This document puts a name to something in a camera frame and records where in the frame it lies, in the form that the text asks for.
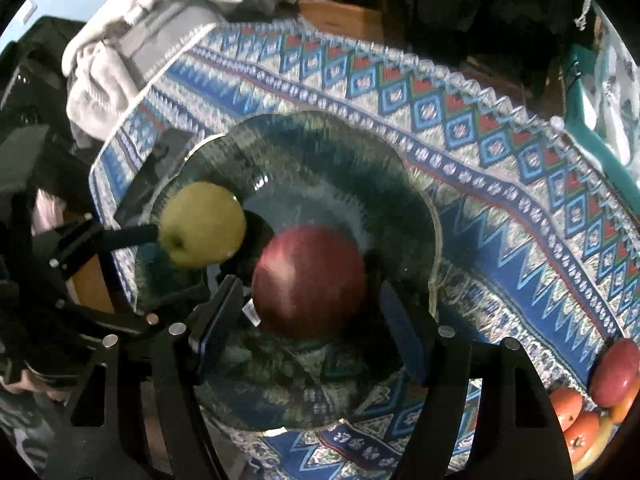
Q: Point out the left hand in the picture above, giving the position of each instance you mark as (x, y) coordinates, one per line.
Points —
(32, 383)

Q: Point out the white printed plastic bag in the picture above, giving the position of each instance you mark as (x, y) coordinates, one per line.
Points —
(610, 89)

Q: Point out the small tangerine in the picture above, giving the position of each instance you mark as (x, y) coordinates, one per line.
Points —
(620, 410)

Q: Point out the green apple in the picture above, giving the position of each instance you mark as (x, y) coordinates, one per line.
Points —
(202, 224)

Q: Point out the yellow green pear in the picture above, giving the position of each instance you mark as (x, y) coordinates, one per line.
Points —
(606, 430)

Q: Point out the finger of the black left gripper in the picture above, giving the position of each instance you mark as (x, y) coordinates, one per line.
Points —
(78, 243)

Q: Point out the bright red apple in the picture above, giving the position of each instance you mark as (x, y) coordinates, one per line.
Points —
(616, 370)

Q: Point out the teal cardboard box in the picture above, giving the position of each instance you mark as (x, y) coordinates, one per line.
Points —
(624, 181)

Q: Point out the large orange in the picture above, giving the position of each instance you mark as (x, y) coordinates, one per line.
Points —
(581, 435)

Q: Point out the white grey clothes pile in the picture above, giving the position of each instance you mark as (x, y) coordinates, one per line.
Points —
(125, 44)

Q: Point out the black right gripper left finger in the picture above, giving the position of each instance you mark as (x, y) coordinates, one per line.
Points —
(134, 412)

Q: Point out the green glass fruit bowl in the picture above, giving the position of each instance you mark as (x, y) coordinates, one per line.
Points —
(312, 169)

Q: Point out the patterned blue tablecloth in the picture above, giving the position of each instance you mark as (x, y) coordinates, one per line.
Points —
(536, 246)

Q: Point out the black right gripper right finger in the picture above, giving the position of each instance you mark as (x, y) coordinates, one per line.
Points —
(517, 434)

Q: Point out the dark red apple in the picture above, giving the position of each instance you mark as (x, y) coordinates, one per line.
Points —
(308, 280)

